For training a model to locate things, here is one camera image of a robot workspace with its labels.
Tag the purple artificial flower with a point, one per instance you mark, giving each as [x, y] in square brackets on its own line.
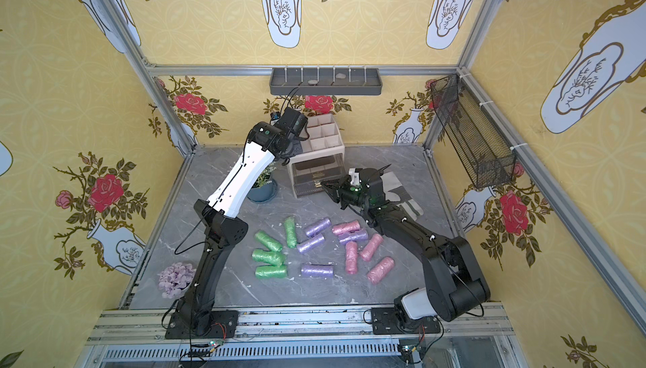
[175, 279]

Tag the pink roll diagonal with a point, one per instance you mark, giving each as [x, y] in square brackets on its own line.
[371, 247]

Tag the purple roll top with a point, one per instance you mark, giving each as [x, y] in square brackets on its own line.
[318, 227]

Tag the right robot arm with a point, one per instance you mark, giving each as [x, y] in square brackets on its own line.
[454, 282]

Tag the beige drawer organizer cabinet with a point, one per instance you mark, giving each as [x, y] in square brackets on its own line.
[324, 140]

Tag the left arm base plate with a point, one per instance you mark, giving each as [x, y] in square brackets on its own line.
[219, 324]

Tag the pink roll vertical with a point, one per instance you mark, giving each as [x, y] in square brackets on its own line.
[351, 260]

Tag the purple roll middle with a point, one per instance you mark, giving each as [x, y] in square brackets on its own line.
[311, 243]

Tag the grey wall shelf tray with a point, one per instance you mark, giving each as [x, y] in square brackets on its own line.
[326, 80]

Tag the green roll bottom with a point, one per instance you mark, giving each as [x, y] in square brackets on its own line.
[271, 272]

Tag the potted green plant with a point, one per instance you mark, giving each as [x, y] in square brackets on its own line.
[265, 188]

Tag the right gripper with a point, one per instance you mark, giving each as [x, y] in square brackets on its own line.
[341, 191]

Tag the purple roll bottom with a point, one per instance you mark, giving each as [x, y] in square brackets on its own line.
[317, 271]

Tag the pink roll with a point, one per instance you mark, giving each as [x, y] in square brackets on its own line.
[381, 270]
[343, 228]

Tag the green roll middle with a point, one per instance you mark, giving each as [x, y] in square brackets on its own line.
[273, 258]

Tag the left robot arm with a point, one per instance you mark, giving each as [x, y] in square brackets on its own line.
[223, 228]

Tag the green roll upper left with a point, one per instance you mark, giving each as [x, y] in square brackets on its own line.
[268, 241]

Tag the black wire mesh basket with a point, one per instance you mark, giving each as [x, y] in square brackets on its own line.
[482, 150]

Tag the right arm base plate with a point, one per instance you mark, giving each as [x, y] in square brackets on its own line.
[394, 320]

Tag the green roll upright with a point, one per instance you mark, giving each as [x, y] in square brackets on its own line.
[290, 232]

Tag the purple roll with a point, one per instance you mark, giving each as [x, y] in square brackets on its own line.
[318, 227]
[357, 236]
[311, 243]
[317, 271]

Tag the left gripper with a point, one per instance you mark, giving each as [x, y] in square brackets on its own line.
[296, 129]

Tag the transparent top drawer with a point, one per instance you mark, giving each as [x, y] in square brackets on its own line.
[307, 176]

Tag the purple roll right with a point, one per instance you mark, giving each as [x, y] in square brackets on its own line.
[357, 236]

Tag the pink roll top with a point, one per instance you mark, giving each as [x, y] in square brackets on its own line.
[343, 228]

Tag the white work glove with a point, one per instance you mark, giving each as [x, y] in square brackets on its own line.
[396, 193]

